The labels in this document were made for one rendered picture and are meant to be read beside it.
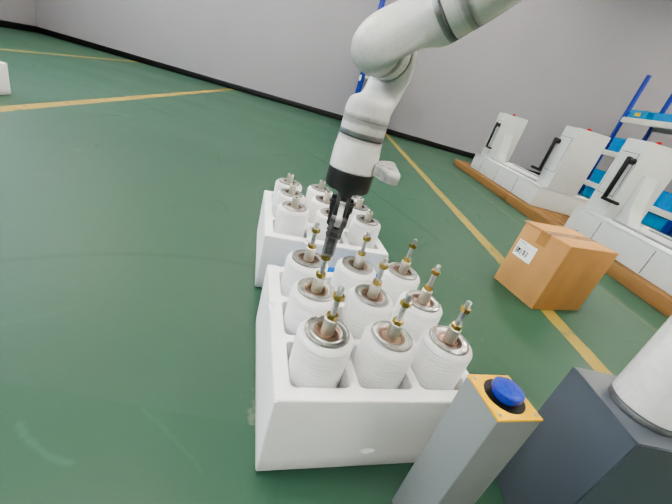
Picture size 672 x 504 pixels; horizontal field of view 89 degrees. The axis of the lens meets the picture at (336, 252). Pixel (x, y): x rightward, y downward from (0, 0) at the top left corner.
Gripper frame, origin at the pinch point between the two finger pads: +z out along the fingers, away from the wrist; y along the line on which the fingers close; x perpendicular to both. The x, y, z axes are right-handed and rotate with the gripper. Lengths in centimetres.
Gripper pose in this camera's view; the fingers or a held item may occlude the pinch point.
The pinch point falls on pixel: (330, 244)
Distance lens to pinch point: 61.5
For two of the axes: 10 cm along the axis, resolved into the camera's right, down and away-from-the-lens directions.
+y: -0.6, 4.3, -9.0
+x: 9.6, 2.6, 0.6
